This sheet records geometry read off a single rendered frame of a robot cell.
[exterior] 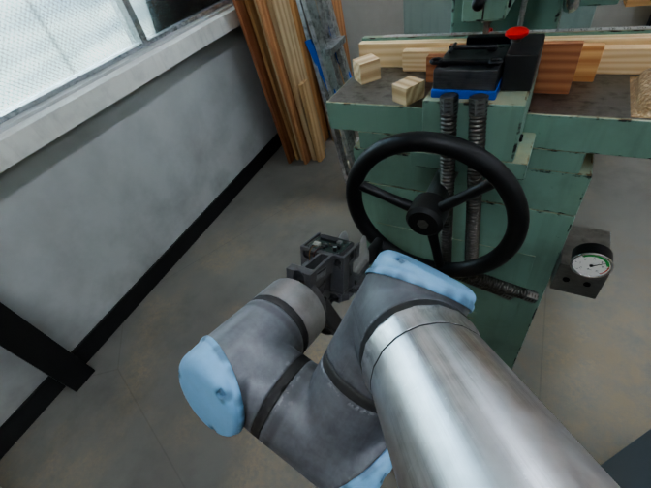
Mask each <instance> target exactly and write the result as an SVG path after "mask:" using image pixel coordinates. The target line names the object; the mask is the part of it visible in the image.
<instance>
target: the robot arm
mask: <svg viewBox="0 0 651 488"><path fill-rule="evenodd" d="M312 240H313V241H312ZM311 241H312V242H311ZM310 242H311V243H310ZM307 244H308V245H307ZM300 260H301V266H300V265H296V264H293V263H292V264H291V265H289V266H288V267H287V268H286V271H287V278H281V279H278V280H276V281H274V282H273V283H271V284H270V285H269V286H268V287H266V288H265V289H264V290H263V291H261V292H260V293H259V294H258V295H256V296H255V297H254V298H253V299H252V300H251V301H249V302H248V303H247V304H246V305H245V306H243V307H242V308H241V309H240V310H238V311H237V312H236V313H235V314H233V315H232V316H231V317H230V318H229V319H227V320H226V321H225V322H223V323H222V324H221V325H220V326H218V327H217V328H216V329H215V330H214V331H212V332H211V333H210V334H209V335H206V336H203V337H202V338H201V339H200V342H199V343H198V344H197V345H196V346H195V347H193V348H192V349H191V350H190V351H189V352H188V353H187V354H186V355H185V356H184V357H183V358H182V360H181V362H180V364H179V370H178V372H179V374H178V376H179V382H180V385H181V388H182V391H183V393H184V395H185V398H186V399H187V401H188V403H189V405H190V406H191V408H192V409H193V411H194V412H195V413H196V415H197V416H198V417H199V418H200V419H201V420H202V422H203V423H205V424H206V425H207V426H208V427H209V428H210V429H214V430H215V431H216V433H218V434H220V435H222V436H226V437H230V436H233V435H237V434H239V433H240V432H241V431H242V429H243V427H244V428H245V429H246V430H247V431H248V432H250V433H251V434H252V435H253V436H254V437H256V438H257V439H258V440H259V441H260V442H262V443H263V444H264V445H266V446H267V447H268V448H269V449H271V450H272V451H273V452H274V453H275V454H277V455H278V456H279V457H280V458H282V459H283V460H284V461H285V462H287V463H288V464H289V465H290V466H291V467H293V468H294V469H295V470H296V471H298V472H299V473H300V474H302V475H303V476H304V477H305V478H306V479H308V480H309V481H310V482H311V483H313V484H314V485H315V486H316V487H318V488H380V487H381V485H382V484H383V481H384V479H385V477H386V476H387V475H388V474H389V473H390V471H391V469H392V468H393V470H394V474H395V477H396V481H397V484H398V488H621V487H620V486H619V485H618V484H617V483H616V482H615V481H614V480H613V479H612V477H611V476H610V475H609V474H608V473H607V472H606V471H605V470H604V469H603V468H602V467H601V466H600V464H599V463H598V462H597V461H596V460H595V459H594V458H593V457H592V456H591V455H590V454H589V453H588V452H587V450H586V449H585V448H584V447H583V446H582V445H581V444H580V443H579V442H578V441H577V440H576V439H575V438H574V436H573V435H572V434H571V433H570V432H569V431H568V430H567V429H566V428H565V427H564V426H563V425H562V423H561V422H560V421H559V420H558V419H557V418H556V417H555V416H554V415H553V414H552V413H551V412H550V411H549V409H548V408H547V407H546V406H545V405H544V404H543V403H542V402H541V401H540V400H539V399H538V398H537V397H536V395H535V394H534V393H533V392H532V391H531V390H530V389H529V388H528V387H527V386H526V385H525V384H524V383H523V381H522V380H521V379H520V378H519V377H518V376H517V375H516V374H515V373H514V372H513V371H512V370H511V368H510V367H509V366H508V365H507V364H506V363H505V362H504V361H503V360H502V359H501V358H500V357H499V356H498V354H497V353H496V352H495V351H494V350H493V349H492V348H491V347H490V346H489V345H487V344H486V342H485V341H484V340H483V338H482V337H481V336H480V334H479V332H478V330H477V329H476V327H475V326H474V324H473V323H472V322H470V321H469V320H468V318H467V315H468V314H470V313H472V312H473V310H474V309H475V306H474V304H475V302H476V295H475V294H474V292H473V291H472V290H470V289H469V288H468V287H466V286H464V285H463V284H461V283H459V282H458V281H456V280H454V279H452V277H450V276H448V275H446V274H444V273H442V272H440V271H438V270H436V269H435V268H433V267H430V266H428V265H426V264H424V263H422V262H420V261H418V260H416V259H413V258H410V257H408V256H406V255H403V254H401V253H398V252H395V251H392V250H385V251H382V252H381V253H380V254H379V255H378V256H377V257H376V259H375V260H374V262H373V264H372V265H371V267H370V268H369V250H368V248H367V243H366V236H364V235H363V236H362V238H361V240H360V242H358V243H357V244H356V245H355V243H354V242H352V241H349V238H348V234H347V232H346V231H343V232H341V234H340V236H339V238H338V237H333V236H329V235H325V234H321V233H320V232H318V233H316V234H315V235H314V236H312V237H311V238H310V239H308V240H307V241H306V242H305V243H303V244H302V245H301V246H300ZM354 293H355V294H356V296H355V298H354V299H353V301H352V303H351V305H350V307H349V309H348V310H347V312H346V314H345V316H344V318H343V319H341V318H340V316H339V315H338V314H337V312H336V311H335V309H334V308H333V306H332V305H331V304H332V302H333V301H334V302H337V303H340V302H342V301H346V300H349V298H350V297H351V296H353V294H354ZM320 333H323V334H325V335H333V337H332V339H331V341H330V343H329V344H328V346H327V349H326V351H325V353H324V355H323V356H322V358H321V360H320V362H319V364H317V363H315V362H314V361H312V360H311V359H310V358H308V357H307V356H305V355H304V352H305V351H306V350H307V349H308V348H309V346H310V345H311V344H312V343H313V342H314V340H315V339H316V338H317V337H318V335H319V334H320Z"/></svg>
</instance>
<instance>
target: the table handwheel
mask: <svg viewBox="0 0 651 488"><path fill-rule="evenodd" d="M408 152H427V153H434V154H439V155H443V156H446V157H450V158H452V159H454V160H456V161H459V162H461V163H463V164H465V165H467V166H469V167H470V168H472V169H474V170H476V171H477V172H478V173H480V174H481V175H482V176H483V177H484V178H486V179H485V180H483V181H482V182H480V183H478V184H476V185H474V186H472V187H470V188H468V189H467V190H465V191H463V192H460V193H458V194H456V195H454V196H452V197H450V198H448V196H449V192H448V190H447V189H446V188H445V186H443V185H441V184H440V170H439V169H438V170H437V172H436V174H435V176H434V177H433V179H432V181H431V183H430V185H429V187H428V189H427V191H426V193H421V194H419V195H417V196H416V197H415V199H414V201H410V200H408V199H405V198H402V197H400V196H397V195H395V194H392V193H390V192H387V191H385V190H383V189H381V188H378V187H376V186H374V185H372V184H370V183H368V182H365V181H364V179H365V177H366V175H367V174H368V172H369V171H370V170H371V168H372V167H374V166H376V165H377V164H378V163H379V162H381V161H382V160H384V159H386V158H388V157H391V156H393V155H397V154H401V153H408ZM493 189H496V191H497V192H498V194H499V195H500V197H501V199H502V201H503V203H504V204H505V207H506V211H507V217H508V222H507V229H506V232H505V235H504V237H503V239H502V240H501V242H500V243H499V244H498V246H497V247H496V248H494V249H493V250H492V251H491V252H489V253H488V254H486V255H484V256H482V257H480V258H477V259H472V260H467V261H461V262H444V259H443V255H442V251H441V247H440V242H439V237H438V233H439V232H440V231H441V230H442V228H443V226H444V224H445V221H446V219H447V217H448V215H449V213H450V210H451V209H452V208H454V207H455V206H457V205H459V204H461V203H463V202H465V201H467V200H469V199H472V198H475V197H477V196H480V195H482V194H484V193H486V192H488V191H491V190H493ZM362 192H364V193H367V194H369V195H372V196H374V197H376V198H380V199H383V200H385V201H387V202H389V203H391V204H393V205H395V206H397V207H399V208H401V209H404V210H406V211H408V212H407V214H406V222H407V224H408V226H409V227H410V228H411V229H412V230H413V231H414V232H416V233H418V234H421V235H427V237H428V240H429V244H430V247H431V251H432V255H433V259H434V260H430V259H423V258H420V257H417V256H415V255H412V254H410V253H408V252H406V251H404V250H402V249H400V248H399V247H397V246H395V245H394V244H392V243H391V242H390V241H388V240H387V239H386V238H385V237H384V236H383V235H382V234H381V233H380V232H379V231H378V230H377V229H376V228H375V227H374V225H373V224H372V223H371V221H370V219H369V218H368V216H367V214H366V211H365V209H364V206H363V201H362ZM346 199H347V204H348V208H349V211H350V214H351V216H352V219H353V221H354V223H355V224H356V227H357V228H358V230H359V231H360V233H361V234H362V235H364V236H366V240H367V241H368V242H369V243H370V244H371V243H372V242H373V241H374V239H375V238H376V237H380V238H382V239H383V240H384V243H383V245H382V249H381V251H380V253H381V252H382V251H385V250H392V251H395V252H398V253H401V254H403V255H406V256H408V257H410V258H413V259H416V260H418V261H420V262H422V263H424V264H426V265H428V266H430V267H433V268H435V269H436V270H438V271H440V272H442V273H444V274H446V275H448V276H450V277H451V278H466V277H473V276H478V275H481V274H484V273H487V272H490V271H492V270H494V269H496V268H498V267H500V266H502V265H503V264H505V263H506V262H508V261H509V260H510V259H511V258H512V257H513V256H514V255H515V254H516V253H517V252H518V251H519V249H520V248H521V246H522V244H523V243H524V241H525V238H526V236H527V232H528V228H529V223H530V212H529V205H528V201H527V198H526V196H525V194H524V191H523V189H522V187H521V185H520V183H519V182H518V180H517V179H516V177H515V176H514V175H513V173H512V172H511V171H510V170H509V168H508V167H507V166H506V165H505V164H504V163H502V162H501V161H500V160H499V159H498V158H497V157H495V156H494V155H493V154H491V153H490V152H488V151H487V150H485V149H484V148H482V147H480V146H478V145H476V144H474V143H473V142H471V141H469V140H466V139H464V138H461V137H456V136H452V135H448V134H443V133H437V132H426V131H415V132H406V133H401V134H396V135H393V136H390V137H385V138H383V139H381V140H379V141H377V142H375V143H374V144H372V145H371V146H369V147H368V148H367V149H365V150H364V151H363V152H362V153H361V154H360V155H359V157H358V158H357V159H356V161H355V163H354V164H353V166H352V168H351V170H350V173H349V175H348V179H347V186H346Z"/></svg>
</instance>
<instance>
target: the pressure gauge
mask: <svg viewBox="0 0 651 488"><path fill-rule="evenodd" d="M604 263H606V264H604ZM590 264H593V265H597V266H593V267H590V266H589V265H590ZM598 264H601V265H598ZM570 267H571V269H572V271H573V272H575V273H576V274H578V275H580V276H583V277H587V278H600V277H603V276H606V275H608V274H609V273H611V272H612V270H613V268H614V264H613V253H612V251H611V250H610V249H609V248H608V247H606V246H605V245H602V244H599V243H584V244H580V245H578V246H576V247H575V248H574V249H573V250H572V256H571V261H570Z"/></svg>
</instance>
